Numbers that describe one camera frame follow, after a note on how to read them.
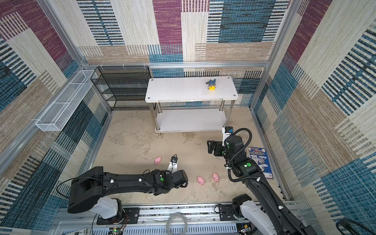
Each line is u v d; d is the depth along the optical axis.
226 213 0.73
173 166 0.73
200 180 0.83
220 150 0.69
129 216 0.73
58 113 0.73
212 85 0.78
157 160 0.91
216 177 0.84
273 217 0.43
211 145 0.69
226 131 0.67
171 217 0.72
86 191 0.43
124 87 1.10
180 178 0.62
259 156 0.90
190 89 0.83
